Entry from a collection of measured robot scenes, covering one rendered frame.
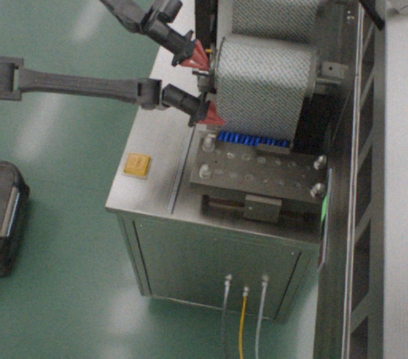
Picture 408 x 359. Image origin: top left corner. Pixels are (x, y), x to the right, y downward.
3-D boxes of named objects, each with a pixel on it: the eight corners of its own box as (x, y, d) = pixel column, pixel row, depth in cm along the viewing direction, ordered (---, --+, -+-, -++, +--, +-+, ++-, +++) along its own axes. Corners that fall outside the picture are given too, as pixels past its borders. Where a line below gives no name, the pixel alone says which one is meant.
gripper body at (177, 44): (175, 69, 142) (153, 54, 139) (182, 44, 148) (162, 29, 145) (189, 57, 137) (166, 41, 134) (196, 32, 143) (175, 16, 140)
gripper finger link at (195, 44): (198, 83, 146) (172, 64, 142) (203, 65, 150) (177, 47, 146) (213, 71, 141) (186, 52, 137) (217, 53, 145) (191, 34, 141)
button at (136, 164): (129, 155, 168) (128, 151, 166) (151, 158, 167) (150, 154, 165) (123, 173, 164) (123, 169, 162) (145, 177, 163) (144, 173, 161)
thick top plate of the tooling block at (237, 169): (200, 148, 161) (200, 137, 156) (330, 169, 157) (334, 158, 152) (190, 192, 152) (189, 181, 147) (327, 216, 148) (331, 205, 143)
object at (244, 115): (216, 131, 159) (217, 91, 144) (292, 143, 157) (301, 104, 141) (215, 133, 159) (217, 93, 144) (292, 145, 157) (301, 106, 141)
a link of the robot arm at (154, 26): (138, 33, 139) (145, 29, 134) (150, 11, 140) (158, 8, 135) (158, 47, 142) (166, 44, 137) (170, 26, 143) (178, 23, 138)
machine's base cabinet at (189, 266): (233, -39, 370) (241, -167, 299) (324, -27, 363) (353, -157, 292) (141, 302, 232) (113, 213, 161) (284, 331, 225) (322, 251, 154)
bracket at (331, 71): (321, 64, 139) (323, 60, 138) (343, 68, 139) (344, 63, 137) (319, 78, 137) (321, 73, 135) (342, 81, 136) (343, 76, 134)
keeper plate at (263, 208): (244, 211, 155) (246, 193, 146) (277, 217, 154) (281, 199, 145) (242, 219, 154) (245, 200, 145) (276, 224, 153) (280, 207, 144)
